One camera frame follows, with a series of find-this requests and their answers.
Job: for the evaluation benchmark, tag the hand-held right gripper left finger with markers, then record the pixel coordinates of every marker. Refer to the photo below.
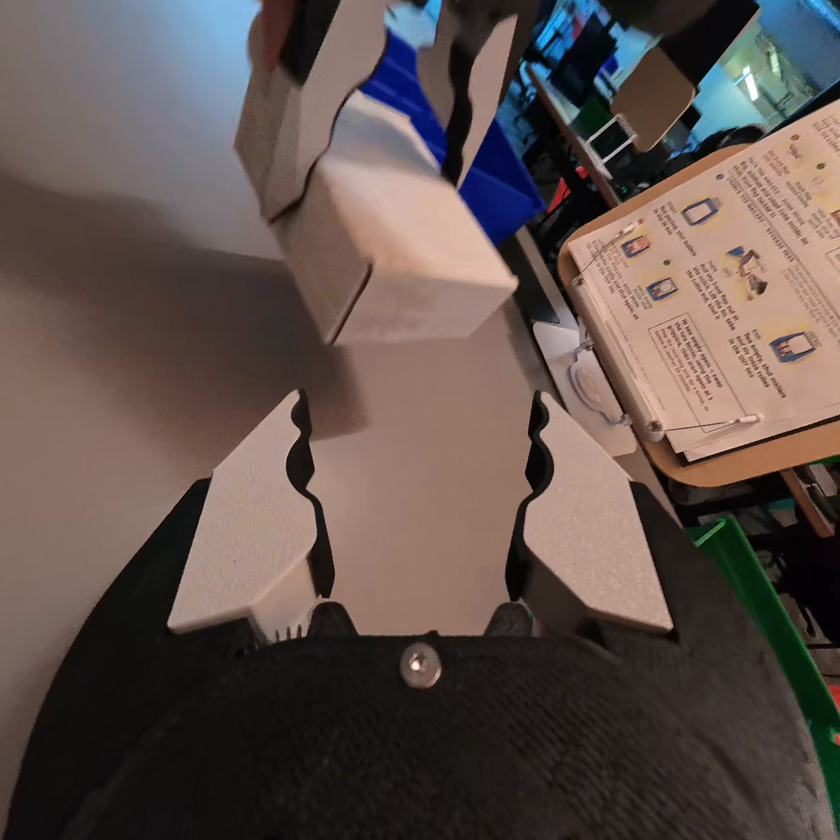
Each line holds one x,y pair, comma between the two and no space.
243,538

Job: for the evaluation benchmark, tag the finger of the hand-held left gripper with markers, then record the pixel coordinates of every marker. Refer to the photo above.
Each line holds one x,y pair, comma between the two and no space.
489,79
315,118

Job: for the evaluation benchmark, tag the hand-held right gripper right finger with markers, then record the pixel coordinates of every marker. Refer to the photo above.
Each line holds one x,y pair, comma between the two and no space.
590,538

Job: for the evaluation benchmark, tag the blue plastic bin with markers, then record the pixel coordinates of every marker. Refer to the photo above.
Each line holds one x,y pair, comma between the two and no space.
499,177

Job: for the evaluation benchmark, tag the white cardboard mailer box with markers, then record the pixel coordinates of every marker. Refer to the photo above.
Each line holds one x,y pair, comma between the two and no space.
407,262

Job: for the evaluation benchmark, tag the green plastic bin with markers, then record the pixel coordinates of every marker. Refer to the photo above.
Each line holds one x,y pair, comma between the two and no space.
754,590

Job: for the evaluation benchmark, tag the brown office desk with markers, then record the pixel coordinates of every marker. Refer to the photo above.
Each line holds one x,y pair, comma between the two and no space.
558,111

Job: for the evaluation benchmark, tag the grey desk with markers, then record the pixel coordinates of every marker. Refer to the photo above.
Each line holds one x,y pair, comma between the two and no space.
420,492

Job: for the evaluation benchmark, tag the person's left hand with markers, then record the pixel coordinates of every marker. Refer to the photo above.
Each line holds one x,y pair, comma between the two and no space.
269,33

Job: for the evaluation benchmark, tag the small wooden board stand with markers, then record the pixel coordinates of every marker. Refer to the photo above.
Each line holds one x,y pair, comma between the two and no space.
656,98

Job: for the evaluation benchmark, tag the instruction sheet on clipboard stand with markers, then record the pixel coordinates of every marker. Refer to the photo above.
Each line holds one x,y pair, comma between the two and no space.
754,459

